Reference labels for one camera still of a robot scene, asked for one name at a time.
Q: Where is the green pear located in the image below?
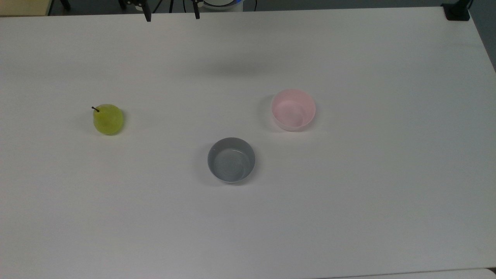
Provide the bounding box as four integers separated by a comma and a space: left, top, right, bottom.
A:
91, 103, 124, 136

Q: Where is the pink plastic bowl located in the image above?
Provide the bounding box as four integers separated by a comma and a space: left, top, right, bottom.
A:
270, 88, 316, 132

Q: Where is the grey plastic bowl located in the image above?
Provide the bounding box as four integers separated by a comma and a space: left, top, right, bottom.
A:
207, 137, 256, 184

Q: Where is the beige wooden desk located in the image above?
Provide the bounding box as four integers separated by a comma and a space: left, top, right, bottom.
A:
0, 0, 53, 17

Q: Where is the white robot base blue ring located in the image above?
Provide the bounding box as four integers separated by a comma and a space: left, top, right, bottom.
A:
201, 0, 245, 12

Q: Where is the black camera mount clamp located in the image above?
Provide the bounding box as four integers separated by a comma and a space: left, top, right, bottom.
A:
441, 0, 474, 21

